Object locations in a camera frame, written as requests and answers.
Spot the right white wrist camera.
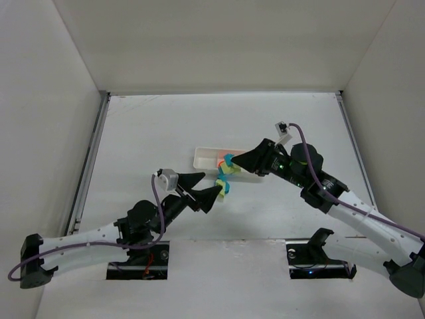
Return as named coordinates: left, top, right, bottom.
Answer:
left=275, top=121, right=292, bottom=146

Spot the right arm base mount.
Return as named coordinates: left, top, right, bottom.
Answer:
left=286, top=228, right=357, bottom=280

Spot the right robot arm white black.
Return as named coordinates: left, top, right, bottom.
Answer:
left=231, top=139, right=424, bottom=298

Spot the green teal lego cluster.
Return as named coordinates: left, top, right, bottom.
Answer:
left=217, top=153, right=241, bottom=178

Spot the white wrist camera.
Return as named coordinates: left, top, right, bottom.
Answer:
left=155, top=169, right=179, bottom=194
left=275, top=121, right=292, bottom=146

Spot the right aluminium rail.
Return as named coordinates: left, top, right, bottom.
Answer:
left=335, top=90, right=378, bottom=208

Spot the white three-compartment tray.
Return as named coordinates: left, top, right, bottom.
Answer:
left=193, top=147, right=262, bottom=183

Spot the teal green lego stack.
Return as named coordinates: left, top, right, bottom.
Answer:
left=215, top=178, right=230, bottom=200

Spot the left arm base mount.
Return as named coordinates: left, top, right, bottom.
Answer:
left=106, top=241, right=170, bottom=281

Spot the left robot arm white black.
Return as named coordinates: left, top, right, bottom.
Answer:
left=8, top=169, right=222, bottom=290

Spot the aluminium rail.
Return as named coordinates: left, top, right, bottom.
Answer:
left=335, top=90, right=378, bottom=208
left=62, top=90, right=110, bottom=236

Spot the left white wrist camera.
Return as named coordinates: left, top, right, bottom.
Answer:
left=155, top=169, right=179, bottom=194

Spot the left aluminium rail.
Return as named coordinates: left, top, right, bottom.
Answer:
left=62, top=90, right=110, bottom=236

